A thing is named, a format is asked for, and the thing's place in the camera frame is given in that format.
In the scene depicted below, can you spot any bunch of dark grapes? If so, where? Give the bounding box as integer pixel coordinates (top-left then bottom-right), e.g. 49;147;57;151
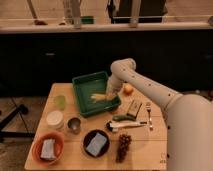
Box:
116;134;132;163

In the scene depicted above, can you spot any green plastic tray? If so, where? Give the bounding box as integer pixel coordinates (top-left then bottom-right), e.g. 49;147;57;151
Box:
72;71;121;118

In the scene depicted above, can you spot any silver fork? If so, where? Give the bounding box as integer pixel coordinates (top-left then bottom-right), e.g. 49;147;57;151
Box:
146;102;153;131

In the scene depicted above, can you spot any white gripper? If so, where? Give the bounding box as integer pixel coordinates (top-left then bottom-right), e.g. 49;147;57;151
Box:
106;75;122;100

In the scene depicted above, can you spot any orange bowl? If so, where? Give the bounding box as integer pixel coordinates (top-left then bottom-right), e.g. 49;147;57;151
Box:
32;132;64;166

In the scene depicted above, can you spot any wooden table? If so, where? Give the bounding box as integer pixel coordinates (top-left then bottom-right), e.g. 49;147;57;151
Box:
25;83;167;171

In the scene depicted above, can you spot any blue sponge on plate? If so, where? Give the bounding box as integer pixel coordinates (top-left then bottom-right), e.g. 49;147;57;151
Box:
86;133;107;156

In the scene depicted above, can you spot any green translucent cup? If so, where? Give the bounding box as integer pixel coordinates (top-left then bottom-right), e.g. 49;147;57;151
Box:
54;95;66;110

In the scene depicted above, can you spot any yellow banana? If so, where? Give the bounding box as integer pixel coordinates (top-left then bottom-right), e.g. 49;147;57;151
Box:
91;93;106;102

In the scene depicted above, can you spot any green cucumber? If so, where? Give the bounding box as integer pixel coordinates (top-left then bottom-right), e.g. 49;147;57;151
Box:
112;115;136;122

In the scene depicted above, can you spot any small metal cup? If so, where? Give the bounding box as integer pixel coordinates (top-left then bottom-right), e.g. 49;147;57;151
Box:
67;117;81;134

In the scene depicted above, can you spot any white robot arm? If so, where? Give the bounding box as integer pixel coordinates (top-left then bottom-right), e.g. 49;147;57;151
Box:
106;58;213;171

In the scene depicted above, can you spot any green box on counter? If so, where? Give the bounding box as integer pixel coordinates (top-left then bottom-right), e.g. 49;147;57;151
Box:
81;16;94;24

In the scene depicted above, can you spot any black chair base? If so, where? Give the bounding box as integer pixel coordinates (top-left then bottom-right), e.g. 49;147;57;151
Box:
0;98;35;142

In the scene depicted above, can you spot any small rectangular box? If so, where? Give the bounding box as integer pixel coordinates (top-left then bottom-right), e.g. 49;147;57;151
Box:
127;100;142;118

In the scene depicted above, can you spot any dark round plate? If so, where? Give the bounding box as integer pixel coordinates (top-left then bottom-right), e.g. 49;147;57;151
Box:
83;129;110;158

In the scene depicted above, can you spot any orange fruit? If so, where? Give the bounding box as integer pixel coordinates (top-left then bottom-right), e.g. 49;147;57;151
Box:
124;84;134;95

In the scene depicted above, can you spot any blue sponge in orange bowl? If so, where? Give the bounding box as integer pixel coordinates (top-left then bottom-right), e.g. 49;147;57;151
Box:
40;139;56;160

